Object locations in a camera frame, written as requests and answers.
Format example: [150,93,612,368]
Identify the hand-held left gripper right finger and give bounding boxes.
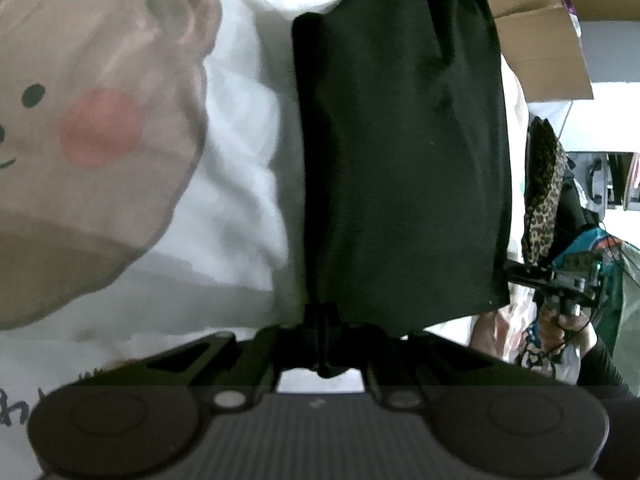
[324,303,507,410]

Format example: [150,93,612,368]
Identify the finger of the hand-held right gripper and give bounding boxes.
[504,259,553,288]

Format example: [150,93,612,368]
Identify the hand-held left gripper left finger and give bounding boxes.
[106,304,324,410]

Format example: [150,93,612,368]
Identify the black pants with bear-print lining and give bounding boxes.
[291,0,513,381]

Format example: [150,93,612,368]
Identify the person's right forearm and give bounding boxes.
[570,329,638,401]

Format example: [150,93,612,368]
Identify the person's right hand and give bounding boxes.
[539,302,595,350]

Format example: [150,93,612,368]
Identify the teal printed cloth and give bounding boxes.
[520,227,640,386]

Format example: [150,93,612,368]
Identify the pale crumpled cloth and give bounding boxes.
[470,290,581,386]

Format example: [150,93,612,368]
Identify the leopard print cloth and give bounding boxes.
[521,116,568,266]

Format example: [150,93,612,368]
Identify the white bear-print blanket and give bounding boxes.
[0,0,531,461]

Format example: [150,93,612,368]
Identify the cardboard box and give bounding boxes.
[470,0,640,102]

